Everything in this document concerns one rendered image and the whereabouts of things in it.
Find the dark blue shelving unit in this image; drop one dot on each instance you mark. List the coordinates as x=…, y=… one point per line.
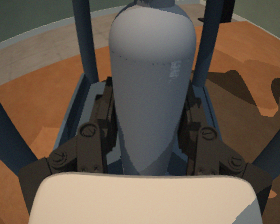
x=15, y=153

